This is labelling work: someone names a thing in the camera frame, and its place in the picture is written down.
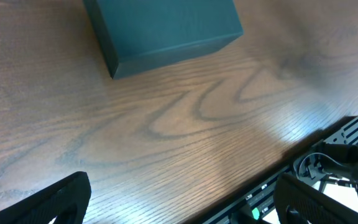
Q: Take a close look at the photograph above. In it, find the black mounting rail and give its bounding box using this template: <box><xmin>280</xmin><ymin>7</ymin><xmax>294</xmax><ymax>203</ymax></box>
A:
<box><xmin>191</xmin><ymin>116</ymin><xmax>358</xmax><ymax>224</ymax></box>

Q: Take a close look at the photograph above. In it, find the dark green gift box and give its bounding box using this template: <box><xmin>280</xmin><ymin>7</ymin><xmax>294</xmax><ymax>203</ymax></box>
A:
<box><xmin>83</xmin><ymin>0</ymin><xmax>244</xmax><ymax>79</ymax></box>

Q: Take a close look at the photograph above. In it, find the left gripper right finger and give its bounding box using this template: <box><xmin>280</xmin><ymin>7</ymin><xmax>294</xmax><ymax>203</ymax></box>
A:
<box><xmin>273</xmin><ymin>174</ymin><xmax>358</xmax><ymax>224</ymax></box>

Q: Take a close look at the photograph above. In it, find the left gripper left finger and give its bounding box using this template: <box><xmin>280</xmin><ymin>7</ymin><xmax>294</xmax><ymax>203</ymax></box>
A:
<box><xmin>0</xmin><ymin>171</ymin><xmax>91</xmax><ymax>224</ymax></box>

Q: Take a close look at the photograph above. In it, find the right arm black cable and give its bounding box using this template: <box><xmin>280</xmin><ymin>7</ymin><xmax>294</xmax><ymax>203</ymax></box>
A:
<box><xmin>298</xmin><ymin>151</ymin><xmax>358</xmax><ymax>190</ymax></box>

